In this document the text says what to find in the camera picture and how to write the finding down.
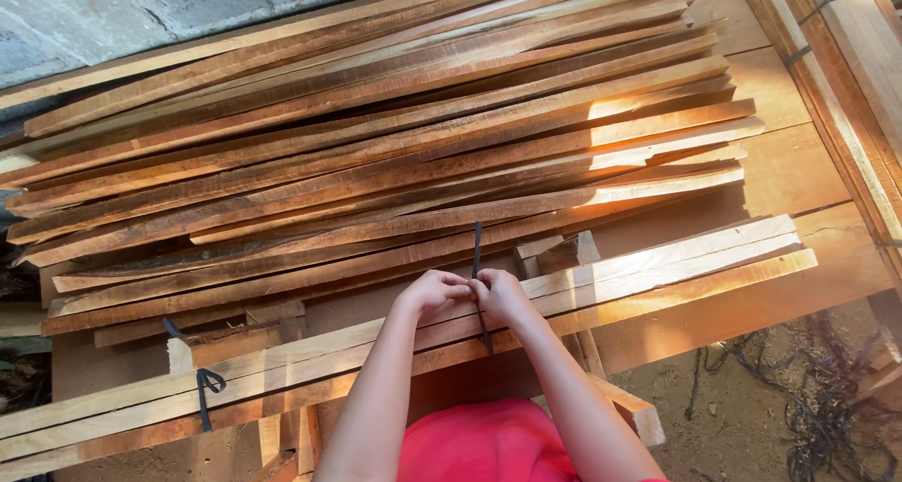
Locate person's right hand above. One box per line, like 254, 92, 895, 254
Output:
469, 268, 538, 329

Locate person's left hand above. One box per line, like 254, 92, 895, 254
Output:
398, 269, 475, 323

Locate black plastic binding strap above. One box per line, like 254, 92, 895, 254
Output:
470, 222, 494, 356

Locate small wooden block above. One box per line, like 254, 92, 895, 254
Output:
513, 230, 602, 280

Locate person's red shirt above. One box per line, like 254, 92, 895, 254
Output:
396, 397, 670, 482

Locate pile of brown wooden slats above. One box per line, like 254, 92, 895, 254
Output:
0, 0, 767, 349

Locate wooden table leg beam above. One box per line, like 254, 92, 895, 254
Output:
564, 330, 668, 448

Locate wooden offcuts under table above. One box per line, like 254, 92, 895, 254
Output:
248, 403, 324, 482

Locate long wooden block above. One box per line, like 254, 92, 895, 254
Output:
166, 323, 305, 376

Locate knotted black binding strap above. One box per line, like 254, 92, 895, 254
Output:
195, 367, 228, 434

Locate heap of loose black straps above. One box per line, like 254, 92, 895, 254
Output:
684, 311, 902, 482

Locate stack of strapped wooden planks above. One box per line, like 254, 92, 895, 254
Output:
733, 0, 902, 289

